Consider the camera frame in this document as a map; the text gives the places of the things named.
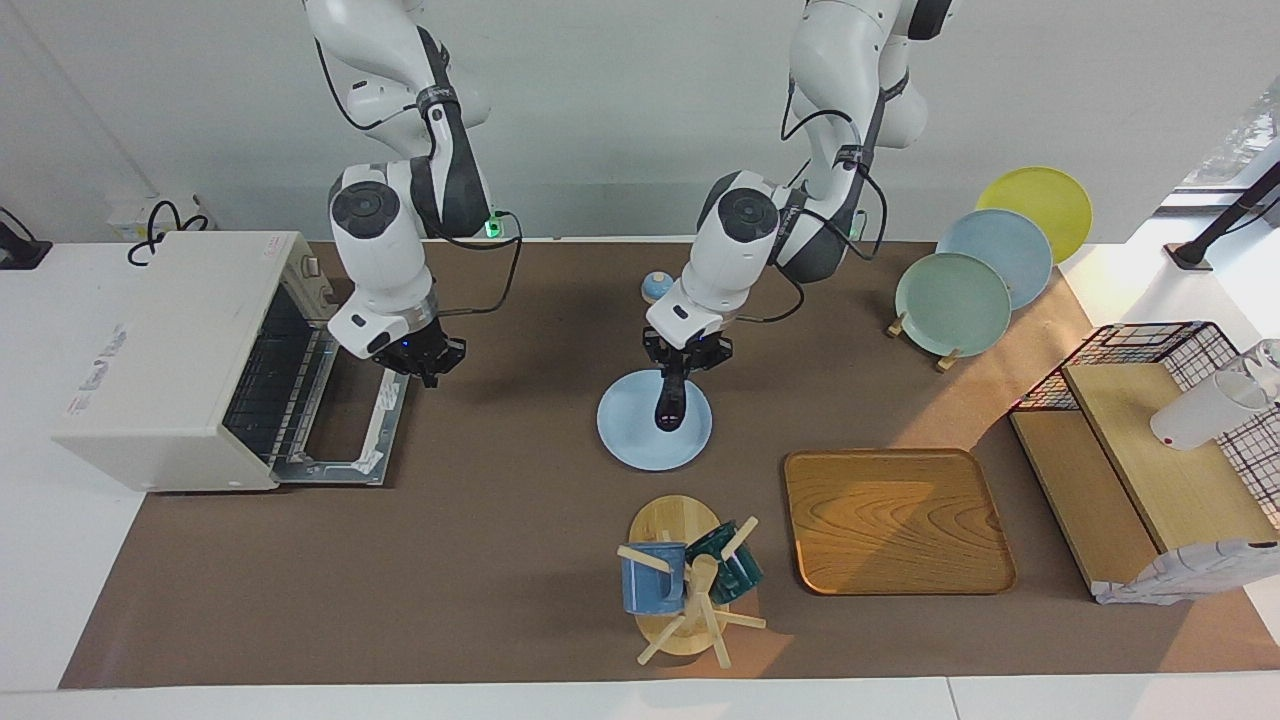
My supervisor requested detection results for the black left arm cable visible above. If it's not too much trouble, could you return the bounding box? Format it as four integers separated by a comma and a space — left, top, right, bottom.
733, 75, 889, 324

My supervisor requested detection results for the clear glass cup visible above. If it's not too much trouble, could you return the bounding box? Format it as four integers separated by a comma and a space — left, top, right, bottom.
1240, 338, 1280, 401

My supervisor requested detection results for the black wire basket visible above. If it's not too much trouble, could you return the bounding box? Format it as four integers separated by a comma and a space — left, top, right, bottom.
1010, 321, 1280, 531

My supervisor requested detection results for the white patterned cloth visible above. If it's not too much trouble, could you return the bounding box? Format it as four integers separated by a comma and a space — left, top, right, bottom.
1095, 538, 1280, 606

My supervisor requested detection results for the wooden plate rack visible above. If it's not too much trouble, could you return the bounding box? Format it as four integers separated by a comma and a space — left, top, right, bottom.
886, 312, 963, 374

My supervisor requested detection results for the dark green mug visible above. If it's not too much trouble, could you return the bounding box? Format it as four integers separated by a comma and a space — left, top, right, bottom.
686, 520, 765, 605

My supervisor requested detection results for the white cup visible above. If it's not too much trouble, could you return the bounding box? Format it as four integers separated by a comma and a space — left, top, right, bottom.
1149, 370, 1273, 451

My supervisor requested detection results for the wooden step shelf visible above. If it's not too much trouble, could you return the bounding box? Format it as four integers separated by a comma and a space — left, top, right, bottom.
1008, 362, 1280, 601

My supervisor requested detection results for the black clamp device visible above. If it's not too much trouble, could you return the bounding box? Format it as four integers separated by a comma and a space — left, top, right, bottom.
0, 205, 53, 271

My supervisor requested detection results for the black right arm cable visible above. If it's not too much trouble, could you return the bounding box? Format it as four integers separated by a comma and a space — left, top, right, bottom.
438, 210, 523, 316

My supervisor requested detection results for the brown table mat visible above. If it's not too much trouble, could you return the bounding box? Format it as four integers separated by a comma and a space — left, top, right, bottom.
58, 240, 1280, 691

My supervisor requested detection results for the black looped cable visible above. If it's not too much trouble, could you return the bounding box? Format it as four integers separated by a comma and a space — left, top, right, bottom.
127, 200, 211, 266

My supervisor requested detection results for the wooden mug tree stand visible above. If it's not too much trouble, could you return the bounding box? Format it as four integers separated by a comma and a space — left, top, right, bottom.
617, 494, 768, 669

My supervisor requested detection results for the pale green plate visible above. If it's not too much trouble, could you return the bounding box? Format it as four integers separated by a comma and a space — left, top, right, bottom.
894, 252, 1013, 358

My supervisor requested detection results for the black stand pole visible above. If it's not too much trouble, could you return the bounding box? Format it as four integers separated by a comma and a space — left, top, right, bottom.
1165, 160, 1280, 273

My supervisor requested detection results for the light blue plate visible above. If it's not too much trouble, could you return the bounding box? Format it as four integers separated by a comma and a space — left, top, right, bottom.
597, 369, 714, 472

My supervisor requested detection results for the oven door with handle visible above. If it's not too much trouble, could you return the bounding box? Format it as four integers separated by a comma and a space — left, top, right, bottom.
268, 340, 411, 488

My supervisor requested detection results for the wooden serving tray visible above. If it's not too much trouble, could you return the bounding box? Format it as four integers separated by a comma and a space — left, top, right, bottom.
783, 448, 1018, 597

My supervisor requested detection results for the white wall socket box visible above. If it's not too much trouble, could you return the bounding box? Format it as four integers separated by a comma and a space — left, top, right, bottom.
108, 195, 201, 241

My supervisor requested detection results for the blue mug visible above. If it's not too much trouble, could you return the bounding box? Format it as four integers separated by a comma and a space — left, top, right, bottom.
620, 542, 689, 615

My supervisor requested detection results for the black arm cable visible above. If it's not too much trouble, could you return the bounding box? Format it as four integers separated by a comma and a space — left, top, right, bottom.
733, 75, 889, 324
438, 210, 523, 316

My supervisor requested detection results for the white toaster oven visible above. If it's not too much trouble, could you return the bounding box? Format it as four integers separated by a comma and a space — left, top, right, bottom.
52, 232, 346, 493

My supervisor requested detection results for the yellow plate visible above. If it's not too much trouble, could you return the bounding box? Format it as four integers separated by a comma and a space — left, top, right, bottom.
975, 166, 1094, 265

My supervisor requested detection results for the pale blue racked plate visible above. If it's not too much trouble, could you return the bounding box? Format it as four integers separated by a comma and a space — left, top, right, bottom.
936, 208, 1054, 311

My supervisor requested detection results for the dark purple eggplant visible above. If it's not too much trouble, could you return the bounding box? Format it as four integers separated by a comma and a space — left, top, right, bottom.
655, 368, 689, 433

